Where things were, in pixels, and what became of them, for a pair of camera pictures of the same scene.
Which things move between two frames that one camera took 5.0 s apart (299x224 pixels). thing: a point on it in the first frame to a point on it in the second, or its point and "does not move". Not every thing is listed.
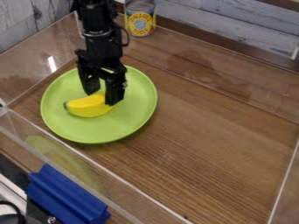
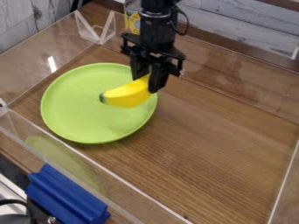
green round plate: [119, 123] does not move
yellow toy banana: [89, 106] to [131, 94]
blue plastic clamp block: [65, 199] does not move
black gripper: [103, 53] to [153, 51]
